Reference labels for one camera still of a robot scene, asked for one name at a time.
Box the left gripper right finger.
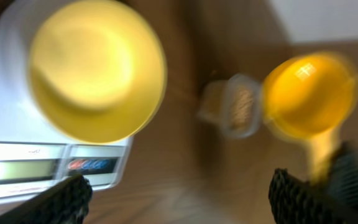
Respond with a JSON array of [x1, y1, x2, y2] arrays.
[[268, 142, 358, 224]]

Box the white digital kitchen scale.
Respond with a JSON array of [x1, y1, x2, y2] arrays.
[[0, 0, 132, 205]]

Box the soybeans in container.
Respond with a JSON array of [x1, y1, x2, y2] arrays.
[[203, 85, 256, 131]]

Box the clear plastic container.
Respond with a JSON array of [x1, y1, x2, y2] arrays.
[[197, 73, 262, 139]]

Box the yellow measuring scoop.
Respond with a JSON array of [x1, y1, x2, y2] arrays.
[[262, 52, 358, 185]]

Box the yellow plastic bowl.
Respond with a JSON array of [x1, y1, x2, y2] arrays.
[[27, 1, 167, 144]]

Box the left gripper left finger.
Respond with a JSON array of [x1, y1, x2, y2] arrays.
[[0, 174, 93, 224]]

